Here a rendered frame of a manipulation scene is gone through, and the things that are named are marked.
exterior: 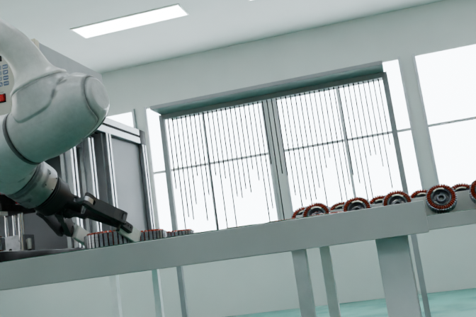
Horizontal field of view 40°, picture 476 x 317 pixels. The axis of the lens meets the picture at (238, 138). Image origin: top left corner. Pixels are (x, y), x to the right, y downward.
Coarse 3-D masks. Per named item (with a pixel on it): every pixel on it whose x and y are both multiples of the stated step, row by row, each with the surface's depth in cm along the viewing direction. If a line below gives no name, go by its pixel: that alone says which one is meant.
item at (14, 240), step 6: (24, 234) 161; (30, 234) 163; (6, 240) 161; (12, 240) 161; (18, 240) 160; (24, 240) 160; (6, 246) 161; (12, 246) 160; (18, 246) 160; (24, 246) 160
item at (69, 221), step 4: (60, 212) 126; (56, 216) 127; (60, 216) 126; (60, 220) 128; (64, 220) 129; (68, 220) 132; (64, 224) 131; (68, 224) 132; (72, 224) 135; (64, 228) 132; (68, 228) 132; (64, 232) 134; (68, 232) 134; (68, 236) 135
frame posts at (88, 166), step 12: (84, 144) 167; (60, 156) 156; (72, 156) 157; (84, 156) 167; (72, 168) 156; (84, 168) 166; (72, 180) 155; (84, 180) 165; (96, 180) 167; (72, 192) 154; (84, 192) 165; (96, 192) 166; (96, 228) 162; (72, 240) 153
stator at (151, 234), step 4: (144, 232) 148; (148, 232) 148; (152, 232) 149; (156, 232) 149; (160, 232) 150; (164, 232) 152; (140, 236) 148; (144, 236) 148; (148, 236) 149; (152, 236) 149; (156, 236) 149; (160, 236) 150; (164, 236) 151; (140, 240) 148; (144, 240) 148
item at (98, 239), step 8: (96, 232) 132; (104, 232) 131; (112, 232) 132; (88, 240) 132; (96, 240) 131; (104, 240) 130; (112, 240) 131; (120, 240) 131; (128, 240) 132; (88, 248) 132
